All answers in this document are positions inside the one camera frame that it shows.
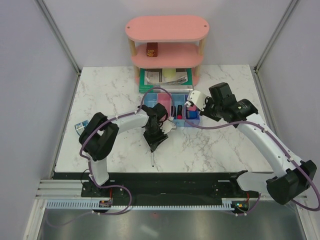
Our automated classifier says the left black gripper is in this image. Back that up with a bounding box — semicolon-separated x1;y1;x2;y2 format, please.
143;124;169;152

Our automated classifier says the black white pen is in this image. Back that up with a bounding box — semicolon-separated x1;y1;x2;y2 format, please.
151;152;155;167

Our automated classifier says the purple plastic bin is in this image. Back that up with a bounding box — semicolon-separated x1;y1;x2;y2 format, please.
184;107;200;125

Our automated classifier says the pink highlighter marker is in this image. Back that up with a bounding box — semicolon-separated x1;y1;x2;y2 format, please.
176;105;183;120

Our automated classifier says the pink plastic bin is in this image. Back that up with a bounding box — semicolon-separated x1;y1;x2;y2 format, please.
157;92;172;117

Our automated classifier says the pink eraser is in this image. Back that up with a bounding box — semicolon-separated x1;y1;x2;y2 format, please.
187;105;197;112

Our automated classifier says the blue eraser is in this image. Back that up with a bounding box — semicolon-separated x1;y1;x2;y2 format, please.
186;110;199;120

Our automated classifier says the blue highlighter marker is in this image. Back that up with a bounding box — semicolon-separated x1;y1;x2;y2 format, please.
171;105;177;119

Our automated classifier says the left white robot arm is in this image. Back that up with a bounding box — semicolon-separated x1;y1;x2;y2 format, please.
79;103;169;197

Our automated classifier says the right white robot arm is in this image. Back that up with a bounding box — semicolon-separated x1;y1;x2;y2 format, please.
200;82;320;205

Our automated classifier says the green book box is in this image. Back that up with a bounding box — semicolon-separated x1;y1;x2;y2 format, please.
139;68;194;93

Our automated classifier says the yellow sticky note roll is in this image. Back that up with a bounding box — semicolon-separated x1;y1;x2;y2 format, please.
162;68;176;79

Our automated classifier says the spiral notebook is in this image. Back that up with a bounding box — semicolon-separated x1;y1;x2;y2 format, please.
142;69;189;86

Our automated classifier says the blue white tape roll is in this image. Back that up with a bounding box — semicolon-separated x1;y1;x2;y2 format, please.
74;120;89;136

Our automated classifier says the pink three-tier shelf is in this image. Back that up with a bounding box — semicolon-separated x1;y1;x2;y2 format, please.
125;15;210;85

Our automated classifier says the brown snack box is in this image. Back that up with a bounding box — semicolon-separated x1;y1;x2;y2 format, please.
146;42;158;58

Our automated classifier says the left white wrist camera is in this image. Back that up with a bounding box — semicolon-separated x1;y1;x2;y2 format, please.
160;120;177;134

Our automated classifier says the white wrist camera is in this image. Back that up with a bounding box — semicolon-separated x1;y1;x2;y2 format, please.
160;120;177;134
185;90;208;112

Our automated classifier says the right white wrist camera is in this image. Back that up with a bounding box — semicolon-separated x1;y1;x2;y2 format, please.
185;90;208;112

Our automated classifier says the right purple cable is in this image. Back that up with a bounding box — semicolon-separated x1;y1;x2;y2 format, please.
182;104;320;217

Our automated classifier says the purple cable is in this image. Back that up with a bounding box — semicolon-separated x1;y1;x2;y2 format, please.
182;104;320;217
45;86;187;228

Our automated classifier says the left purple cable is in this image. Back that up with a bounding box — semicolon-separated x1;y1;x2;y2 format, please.
45;86;187;228

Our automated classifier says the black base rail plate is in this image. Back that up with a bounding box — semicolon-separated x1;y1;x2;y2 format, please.
53;171;261;206

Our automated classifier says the white slotted cable duct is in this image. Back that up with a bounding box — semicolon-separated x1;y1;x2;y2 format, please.
46;199;248;211

